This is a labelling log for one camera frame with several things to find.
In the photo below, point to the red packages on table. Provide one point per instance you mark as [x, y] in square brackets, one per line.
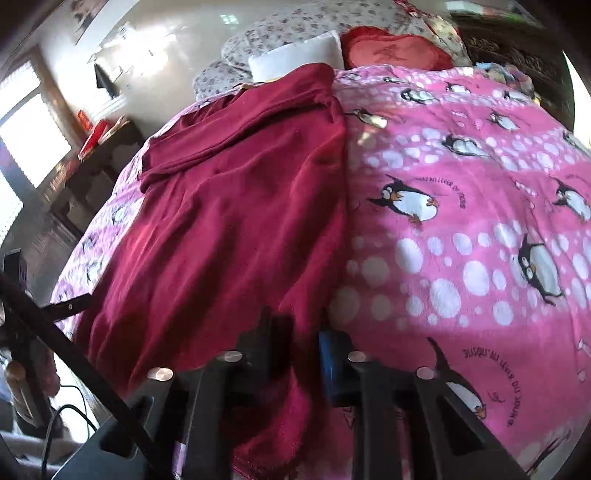
[100, 133]

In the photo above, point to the floral quilt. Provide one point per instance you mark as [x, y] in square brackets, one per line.
[306, 21]

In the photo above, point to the red heart cushion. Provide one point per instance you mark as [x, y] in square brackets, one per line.
[365, 46]

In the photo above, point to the white pillow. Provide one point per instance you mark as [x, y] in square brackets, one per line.
[325, 48]

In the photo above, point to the dark red fleece garment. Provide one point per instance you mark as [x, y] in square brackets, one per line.
[244, 209]

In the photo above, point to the pink penguin blanket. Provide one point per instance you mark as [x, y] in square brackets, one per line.
[468, 223]

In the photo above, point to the dark wooden side table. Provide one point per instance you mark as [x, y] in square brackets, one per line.
[103, 163]

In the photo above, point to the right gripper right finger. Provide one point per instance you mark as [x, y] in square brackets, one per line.
[408, 423]

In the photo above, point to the dark wooden headboard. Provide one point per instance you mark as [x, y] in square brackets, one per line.
[528, 47]

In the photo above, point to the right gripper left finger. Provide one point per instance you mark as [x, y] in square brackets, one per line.
[196, 418]

